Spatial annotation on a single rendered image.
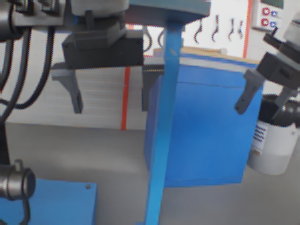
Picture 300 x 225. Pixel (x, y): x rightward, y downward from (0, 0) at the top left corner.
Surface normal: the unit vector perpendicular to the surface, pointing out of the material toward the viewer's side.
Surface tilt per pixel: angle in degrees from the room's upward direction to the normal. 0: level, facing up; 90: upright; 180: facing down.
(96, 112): 90
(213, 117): 90
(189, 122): 90
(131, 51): 114
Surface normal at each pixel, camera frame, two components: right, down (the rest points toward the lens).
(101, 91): 0.14, 0.27
